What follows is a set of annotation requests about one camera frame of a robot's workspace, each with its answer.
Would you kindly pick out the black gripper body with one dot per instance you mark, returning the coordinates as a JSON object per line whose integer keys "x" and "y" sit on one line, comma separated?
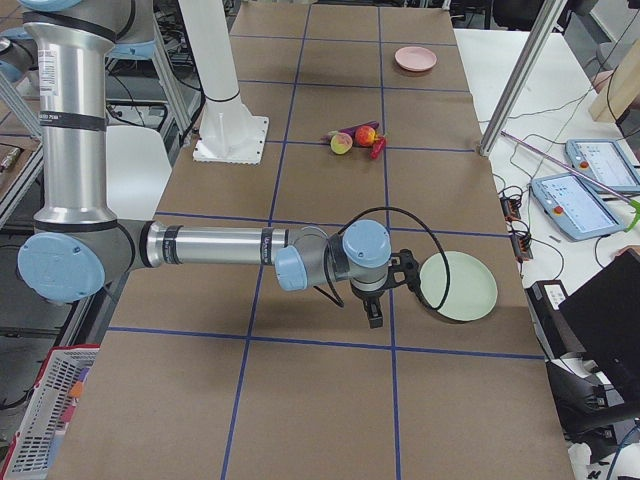
{"x": 368, "y": 296}

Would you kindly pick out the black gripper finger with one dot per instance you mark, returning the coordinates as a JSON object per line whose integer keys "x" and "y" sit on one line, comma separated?
{"x": 366, "y": 308}
{"x": 375, "y": 315}

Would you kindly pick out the white plastic basket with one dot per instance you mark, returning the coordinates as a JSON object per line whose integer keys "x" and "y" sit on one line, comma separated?
{"x": 55, "y": 396}

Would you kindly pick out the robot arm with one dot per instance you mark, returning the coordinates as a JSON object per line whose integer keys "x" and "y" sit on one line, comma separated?
{"x": 80, "y": 244}

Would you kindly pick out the aluminium frame post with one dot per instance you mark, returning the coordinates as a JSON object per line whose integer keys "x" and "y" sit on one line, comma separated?
{"x": 536, "y": 40}

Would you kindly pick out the yellow-pink peach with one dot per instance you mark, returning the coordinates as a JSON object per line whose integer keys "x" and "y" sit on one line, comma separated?
{"x": 341, "y": 143}

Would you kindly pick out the white chair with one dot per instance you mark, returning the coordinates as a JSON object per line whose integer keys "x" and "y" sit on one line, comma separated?
{"x": 138, "y": 170}

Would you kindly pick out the light green plate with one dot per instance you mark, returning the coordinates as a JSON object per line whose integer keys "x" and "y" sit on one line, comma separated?
{"x": 472, "y": 291}

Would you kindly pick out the metal reacher stick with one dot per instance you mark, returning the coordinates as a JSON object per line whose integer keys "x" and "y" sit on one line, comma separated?
{"x": 633, "y": 203}

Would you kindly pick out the red chili pepper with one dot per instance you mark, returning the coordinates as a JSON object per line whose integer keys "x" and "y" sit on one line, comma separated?
{"x": 377, "y": 148}

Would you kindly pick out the pink plate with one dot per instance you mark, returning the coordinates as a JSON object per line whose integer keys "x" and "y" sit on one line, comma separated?
{"x": 415, "y": 59}

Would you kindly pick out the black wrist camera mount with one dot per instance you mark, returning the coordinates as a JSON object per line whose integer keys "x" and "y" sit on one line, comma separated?
{"x": 404, "y": 270}

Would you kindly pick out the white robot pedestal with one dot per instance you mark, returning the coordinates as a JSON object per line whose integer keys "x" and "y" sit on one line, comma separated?
{"x": 228, "y": 132}

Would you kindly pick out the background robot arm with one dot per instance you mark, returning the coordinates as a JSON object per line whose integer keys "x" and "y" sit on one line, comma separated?
{"x": 19, "y": 61}

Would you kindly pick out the purple eggplant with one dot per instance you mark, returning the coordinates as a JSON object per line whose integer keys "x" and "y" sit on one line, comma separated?
{"x": 351, "y": 131}

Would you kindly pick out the black monitor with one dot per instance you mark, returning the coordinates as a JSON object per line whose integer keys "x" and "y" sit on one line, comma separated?
{"x": 604, "y": 315}

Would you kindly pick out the near teach pendant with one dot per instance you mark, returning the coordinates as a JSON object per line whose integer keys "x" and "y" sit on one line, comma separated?
{"x": 574, "y": 207}

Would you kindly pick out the red-orange pomegranate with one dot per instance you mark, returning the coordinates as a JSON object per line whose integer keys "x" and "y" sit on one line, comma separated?
{"x": 365, "y": 136}

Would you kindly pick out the teach pendant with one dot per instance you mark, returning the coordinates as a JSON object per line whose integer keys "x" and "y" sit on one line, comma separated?
{"x": 604, "y": 161}
{"x": 574, "y": 207}

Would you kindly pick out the far teach pendant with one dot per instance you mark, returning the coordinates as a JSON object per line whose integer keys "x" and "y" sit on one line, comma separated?
{"x": 604, "y": 161}

